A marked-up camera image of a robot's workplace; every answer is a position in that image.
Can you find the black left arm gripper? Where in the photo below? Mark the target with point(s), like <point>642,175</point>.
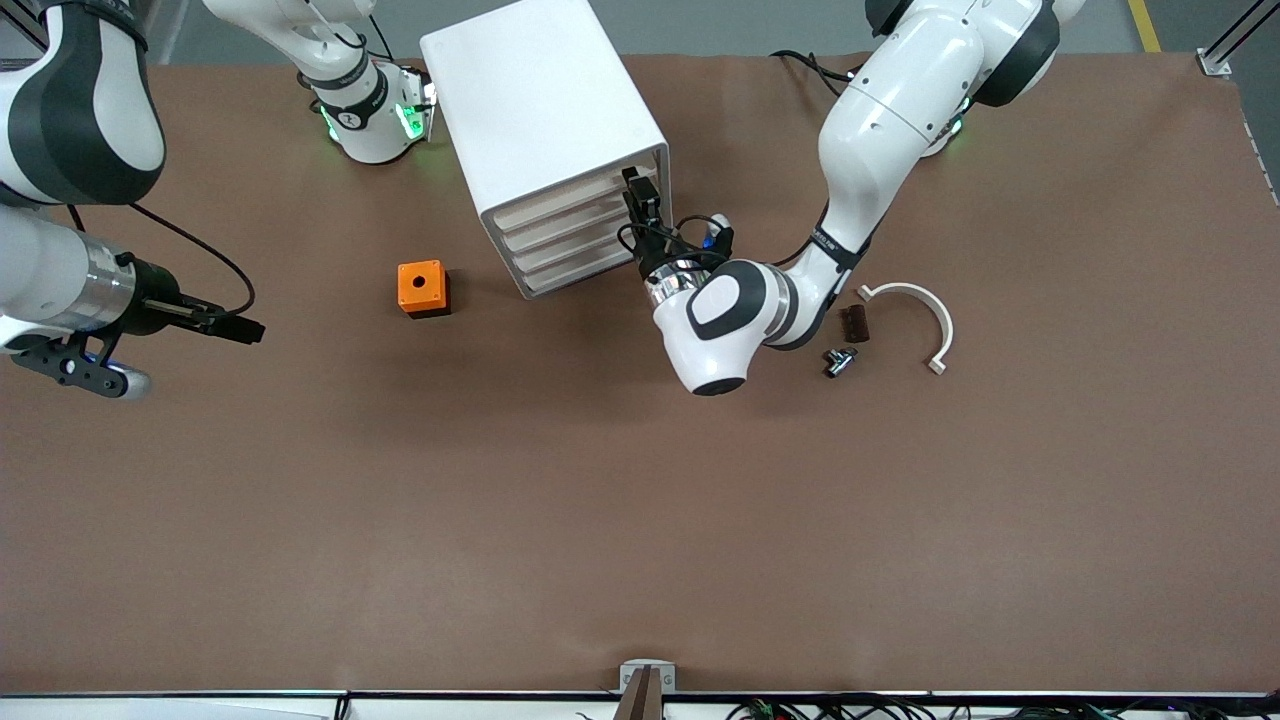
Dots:
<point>652,257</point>

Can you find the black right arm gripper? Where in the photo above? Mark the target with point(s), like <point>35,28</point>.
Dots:
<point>157,299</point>

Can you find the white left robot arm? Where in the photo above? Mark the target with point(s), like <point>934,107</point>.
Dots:
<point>880,110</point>

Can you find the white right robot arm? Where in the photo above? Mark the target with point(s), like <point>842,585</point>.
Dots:
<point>80,110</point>

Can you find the orange box with black base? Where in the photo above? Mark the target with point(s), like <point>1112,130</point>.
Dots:
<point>430,295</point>

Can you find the brown ribbed cylinder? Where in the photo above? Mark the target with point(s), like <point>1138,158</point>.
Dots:
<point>856,324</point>

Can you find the silver metal tee fitting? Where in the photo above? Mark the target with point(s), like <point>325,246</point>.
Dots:
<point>840,363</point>

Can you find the white semicircular pipe clamp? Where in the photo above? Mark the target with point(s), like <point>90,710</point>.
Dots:
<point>905,288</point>

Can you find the brown table mat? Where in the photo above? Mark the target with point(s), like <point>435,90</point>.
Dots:
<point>640,500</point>

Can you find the black table edge strip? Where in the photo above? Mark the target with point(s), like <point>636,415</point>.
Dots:
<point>200,693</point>

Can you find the grey metal bracket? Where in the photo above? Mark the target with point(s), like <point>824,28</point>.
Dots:
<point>648,664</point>

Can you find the brown camera support post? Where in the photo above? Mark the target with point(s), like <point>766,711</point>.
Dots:
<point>645,700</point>

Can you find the aluminium frame profile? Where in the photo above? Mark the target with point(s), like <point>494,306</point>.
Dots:
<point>1215,62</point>

